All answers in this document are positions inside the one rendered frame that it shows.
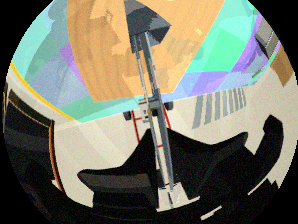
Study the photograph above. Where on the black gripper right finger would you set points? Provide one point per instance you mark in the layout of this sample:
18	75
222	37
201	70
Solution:
194	161

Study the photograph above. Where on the light brown wooden board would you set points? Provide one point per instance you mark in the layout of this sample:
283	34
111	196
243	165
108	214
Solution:
100	43

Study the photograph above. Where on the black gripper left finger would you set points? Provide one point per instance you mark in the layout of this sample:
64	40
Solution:
137	175

